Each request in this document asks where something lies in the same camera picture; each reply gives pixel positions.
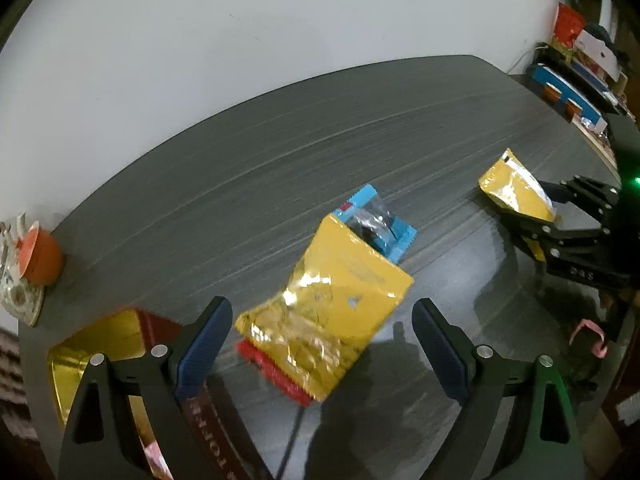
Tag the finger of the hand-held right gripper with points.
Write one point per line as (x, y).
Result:
(585, 192)
(540, 232)

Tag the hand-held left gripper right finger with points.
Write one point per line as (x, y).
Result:
(440, 345)

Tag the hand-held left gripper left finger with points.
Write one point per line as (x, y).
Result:
(202, 350)

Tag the small yellow snack packet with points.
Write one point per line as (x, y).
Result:
(515, 192)

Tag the gold and red tin box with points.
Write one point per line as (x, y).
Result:
(100, 340)

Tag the large yellow snack packet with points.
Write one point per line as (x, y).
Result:
(325, 305)

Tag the red snack packet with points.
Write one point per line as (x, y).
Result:
(272, 375)

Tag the small orange cup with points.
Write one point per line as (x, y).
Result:
(553, 93)
(573, 108)

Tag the pink ribbon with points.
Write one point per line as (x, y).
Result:
(595, 332)

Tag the blue box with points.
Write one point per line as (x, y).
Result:
(565, 85)

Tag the pink snack packet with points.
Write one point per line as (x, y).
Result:
(156, 460)

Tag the light blue snack packet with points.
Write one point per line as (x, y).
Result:
(385, 230)

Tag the white box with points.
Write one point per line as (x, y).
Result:
(595, 52)

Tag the red snack bag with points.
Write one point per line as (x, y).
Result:
(567, 25)

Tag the patterned ceramic plate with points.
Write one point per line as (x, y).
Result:
(15, 290)

